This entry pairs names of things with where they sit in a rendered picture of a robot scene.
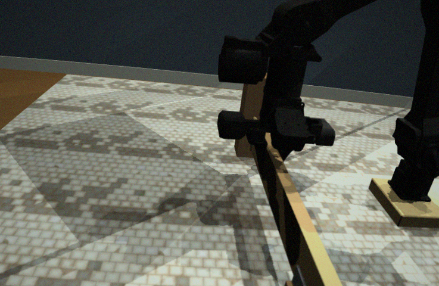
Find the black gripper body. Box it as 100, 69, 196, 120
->
217, 84, 336, 147

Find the short wooden post with two pegs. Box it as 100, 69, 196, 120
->
234, 74, 306, 286

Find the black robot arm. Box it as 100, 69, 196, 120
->
218, 0, 439, 202

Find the long wooden rail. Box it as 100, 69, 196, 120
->
252, 133, 343, 286

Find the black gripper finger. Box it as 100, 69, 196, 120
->
245, 131, 268, 174
278, 150, 293, 162

